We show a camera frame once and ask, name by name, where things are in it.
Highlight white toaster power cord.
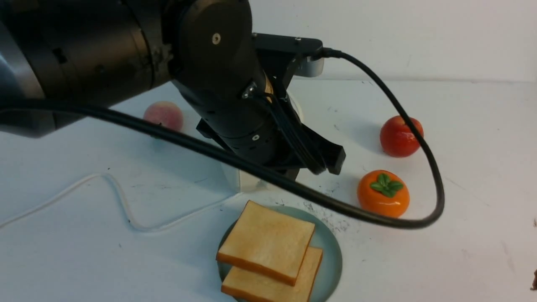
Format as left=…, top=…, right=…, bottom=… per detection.
left=0, top=173, right=240, bottom=232

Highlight white two-slot toaster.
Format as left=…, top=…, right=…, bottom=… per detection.
left=221, top=91, right=305, bottom=193

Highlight toast slice slot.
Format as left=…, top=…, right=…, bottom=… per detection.
left=221, top=246, right=323, bottom=302
left=216, top=200, right=315, bottom=286

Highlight orange persimmon with green leaf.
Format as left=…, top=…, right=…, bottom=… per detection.
left=357, top=170, right=410, bottom=218

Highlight pink peach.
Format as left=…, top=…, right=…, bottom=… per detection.
left=143, top=101, right=184, bottom=132

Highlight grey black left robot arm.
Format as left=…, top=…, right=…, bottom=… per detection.
left=1, top=0, right=346, bottom=177

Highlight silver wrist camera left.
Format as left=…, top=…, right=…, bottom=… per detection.
left=294, top=57, right=324, bottom=78

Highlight red apple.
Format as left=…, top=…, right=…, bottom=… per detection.
left=380, top=115, right=420, bottom=157

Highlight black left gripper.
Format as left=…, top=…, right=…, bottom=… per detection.
left=172, top=33, right=347, bottom=175

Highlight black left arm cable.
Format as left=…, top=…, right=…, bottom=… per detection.
left=0, top=47, right=445, bottom=230

